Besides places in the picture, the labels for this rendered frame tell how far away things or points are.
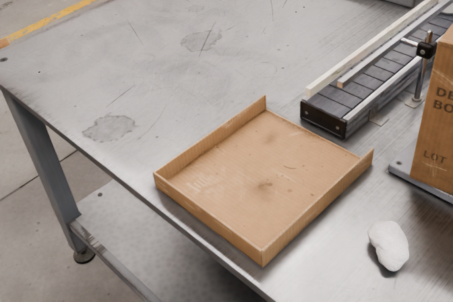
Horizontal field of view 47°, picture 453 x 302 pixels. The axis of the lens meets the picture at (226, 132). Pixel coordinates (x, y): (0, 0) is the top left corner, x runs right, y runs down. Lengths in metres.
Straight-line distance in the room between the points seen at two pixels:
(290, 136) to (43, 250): 1.27
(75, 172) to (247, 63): 1.24
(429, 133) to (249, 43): 0.60
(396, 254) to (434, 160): 0.17
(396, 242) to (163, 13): 0.95
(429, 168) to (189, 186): 0.41
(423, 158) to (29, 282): 1.47
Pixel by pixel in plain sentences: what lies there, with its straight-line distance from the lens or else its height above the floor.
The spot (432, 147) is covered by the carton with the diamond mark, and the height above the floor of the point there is 0.93.
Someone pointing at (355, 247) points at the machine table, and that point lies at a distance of 0.86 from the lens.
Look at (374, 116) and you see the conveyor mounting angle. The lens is 1.09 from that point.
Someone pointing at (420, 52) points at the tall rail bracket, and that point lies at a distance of 1.07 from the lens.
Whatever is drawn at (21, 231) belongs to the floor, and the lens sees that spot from 2.16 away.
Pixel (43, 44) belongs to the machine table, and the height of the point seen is 0.83.
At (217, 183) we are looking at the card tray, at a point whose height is 0.83.
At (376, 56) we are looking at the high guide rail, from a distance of 1.03.
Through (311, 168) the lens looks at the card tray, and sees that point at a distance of 0.96.
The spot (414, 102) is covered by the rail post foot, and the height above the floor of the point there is 0.83.
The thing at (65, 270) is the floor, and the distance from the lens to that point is 1.97.
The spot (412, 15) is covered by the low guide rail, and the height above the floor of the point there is 0.91.
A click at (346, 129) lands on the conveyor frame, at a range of 1.01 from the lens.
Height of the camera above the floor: 1.51
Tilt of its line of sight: 40 degrees down
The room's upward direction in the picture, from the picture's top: 6 degrees counter-clockwise
